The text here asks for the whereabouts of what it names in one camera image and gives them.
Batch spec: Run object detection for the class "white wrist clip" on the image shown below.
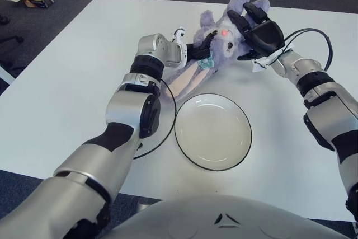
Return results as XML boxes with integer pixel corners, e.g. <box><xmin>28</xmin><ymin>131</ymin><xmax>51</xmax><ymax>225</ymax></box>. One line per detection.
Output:
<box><xmin>251</xmin><ymin>44</ymin><xmax>294</xmax><ymax>72</ymax></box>
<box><xmin>171</xmin><ymin>27</ymin><xmax>187</xmax><ymax>46</ymax></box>

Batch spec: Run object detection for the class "white plate with black rim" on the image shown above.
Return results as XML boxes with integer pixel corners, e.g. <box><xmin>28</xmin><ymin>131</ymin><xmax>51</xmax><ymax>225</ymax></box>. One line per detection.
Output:
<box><xmin>173</xmin><ymin>93</ymin><xmax>252</xmax><ymax>171</ymax></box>

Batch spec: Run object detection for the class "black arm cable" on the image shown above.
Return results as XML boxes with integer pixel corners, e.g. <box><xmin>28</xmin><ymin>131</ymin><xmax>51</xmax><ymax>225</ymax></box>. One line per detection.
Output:
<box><xmin>133</xmin><ymin>79</ymin><xmax>177</xmax><ymax>161</ymax></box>
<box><xmin>282</xmin><ymin>27</ymin><xmax>334</xmax><ymax>71</ymax></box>

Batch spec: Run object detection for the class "black cardboard box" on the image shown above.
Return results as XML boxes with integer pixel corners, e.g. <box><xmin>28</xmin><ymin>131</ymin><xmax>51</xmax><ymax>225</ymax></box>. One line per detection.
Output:
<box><xmin>23</xmin><ymin>0</ymin><xmax>55</xmax><ymax>9</ymax></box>

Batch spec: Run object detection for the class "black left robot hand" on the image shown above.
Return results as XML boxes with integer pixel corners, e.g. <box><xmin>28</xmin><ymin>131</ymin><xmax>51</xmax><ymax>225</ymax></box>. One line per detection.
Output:
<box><xmin>184</xmin><ymin>29</ymin><xmax>218</xmax><ymax>62</ymax></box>

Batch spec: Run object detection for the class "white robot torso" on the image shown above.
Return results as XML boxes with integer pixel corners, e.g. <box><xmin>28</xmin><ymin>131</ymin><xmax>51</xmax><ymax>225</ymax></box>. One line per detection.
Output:
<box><xmin>103</xmin><ymin>194</ymin><xmax>356</xmax><ymax>239</ymax></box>

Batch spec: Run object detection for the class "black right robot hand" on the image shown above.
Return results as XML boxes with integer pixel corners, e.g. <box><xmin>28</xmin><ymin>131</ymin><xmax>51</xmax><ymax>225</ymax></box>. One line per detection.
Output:
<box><xmin>227</xmin><ymin>2</ymin><xmax>286</xmax><ymax>62</ymax></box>

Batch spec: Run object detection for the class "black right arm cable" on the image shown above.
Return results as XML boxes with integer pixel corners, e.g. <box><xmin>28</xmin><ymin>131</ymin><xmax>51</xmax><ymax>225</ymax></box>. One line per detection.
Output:
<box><xmin>282</xmin><ymin>27</ymin><xmax>334</xmax><ymax>71</ymax></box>

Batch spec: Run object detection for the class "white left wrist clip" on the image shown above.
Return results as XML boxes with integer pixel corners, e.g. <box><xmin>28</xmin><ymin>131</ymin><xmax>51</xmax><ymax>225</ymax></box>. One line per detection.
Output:
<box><xmin>171</xmin><ymin>27</ymin><xmax>187</xmax><ymax>46</ymax></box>

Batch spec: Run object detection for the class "black office chair base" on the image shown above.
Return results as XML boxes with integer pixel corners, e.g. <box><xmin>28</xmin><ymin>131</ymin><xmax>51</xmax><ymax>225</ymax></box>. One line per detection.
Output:
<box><xmin>0</xmin><ymin>15</ymin><xmax>25</xmax><ymax>71</ymax></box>

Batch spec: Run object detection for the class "white furniture corner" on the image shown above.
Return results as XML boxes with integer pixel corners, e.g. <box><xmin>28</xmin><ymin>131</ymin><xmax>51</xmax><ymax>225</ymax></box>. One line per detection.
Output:
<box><xmin>0</xmin><ymin>67</ymin><xmax>14</xmax><ymax>86</ymax></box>

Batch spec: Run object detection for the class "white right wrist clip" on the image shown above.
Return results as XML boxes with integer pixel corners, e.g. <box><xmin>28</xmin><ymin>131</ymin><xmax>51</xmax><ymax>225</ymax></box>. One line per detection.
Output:
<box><xmin>251</xmin><ymin>44</ymin><xmax>294</xmax><ymax>72</ymax></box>

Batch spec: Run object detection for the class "purple plush bunny doll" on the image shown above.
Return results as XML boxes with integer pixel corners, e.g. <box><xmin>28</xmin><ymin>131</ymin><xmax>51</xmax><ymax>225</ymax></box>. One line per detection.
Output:
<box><xmin>161</xmin><ymin>0</ymin><xmax>271</xmax><ymax>102</ymax></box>

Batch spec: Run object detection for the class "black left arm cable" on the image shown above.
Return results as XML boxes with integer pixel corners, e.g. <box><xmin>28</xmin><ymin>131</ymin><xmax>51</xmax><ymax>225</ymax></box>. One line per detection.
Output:
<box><xmin>133</xmin><ymin>79</ymin><xmax>177</xmax><ymax>161</ymax></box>

